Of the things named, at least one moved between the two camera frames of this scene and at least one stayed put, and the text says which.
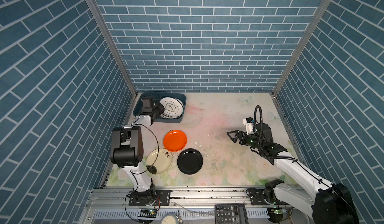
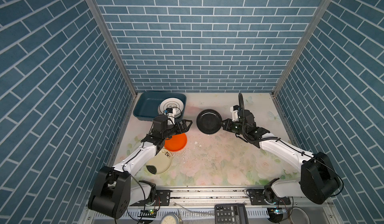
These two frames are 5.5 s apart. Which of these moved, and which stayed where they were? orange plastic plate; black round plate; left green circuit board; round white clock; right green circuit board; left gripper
Moved: black round plate; left gripper
Stayed: orange plastic plate; right green circuit board; round white clock; left green circuit board
